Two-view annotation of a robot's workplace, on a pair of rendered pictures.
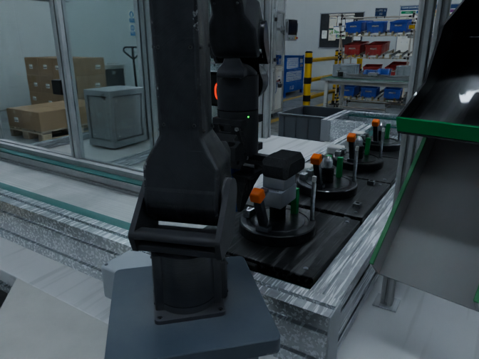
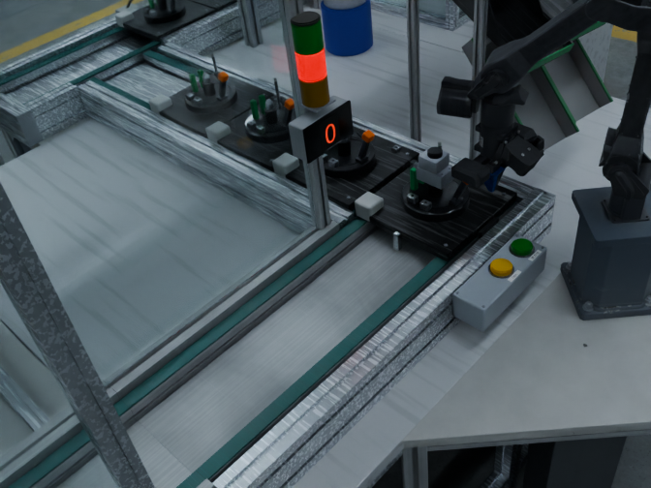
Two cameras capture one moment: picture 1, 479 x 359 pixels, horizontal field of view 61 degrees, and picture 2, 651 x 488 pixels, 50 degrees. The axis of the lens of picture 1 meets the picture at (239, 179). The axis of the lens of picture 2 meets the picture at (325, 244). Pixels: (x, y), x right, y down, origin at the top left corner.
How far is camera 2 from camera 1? 137 cm
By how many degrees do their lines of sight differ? 65
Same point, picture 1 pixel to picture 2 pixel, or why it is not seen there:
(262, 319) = not seen: hidden behind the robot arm
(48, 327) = (493, 386)
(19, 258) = (356, 451)
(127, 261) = (478, 293)
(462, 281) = (552, 130)
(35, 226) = (345, 408)
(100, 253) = (422, 335)
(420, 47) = (481, 13)
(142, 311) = (638, 225)
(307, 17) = not seen: outside the picture
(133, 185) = (243, 320)
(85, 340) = (511, 357)
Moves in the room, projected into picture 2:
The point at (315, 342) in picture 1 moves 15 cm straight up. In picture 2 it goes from (548, 216) to (556, 157)
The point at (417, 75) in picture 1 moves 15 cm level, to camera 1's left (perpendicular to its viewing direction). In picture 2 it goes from (481, 31) to (478, 68)
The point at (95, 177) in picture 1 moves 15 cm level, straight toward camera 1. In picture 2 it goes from (180, 372) to (264, 355)
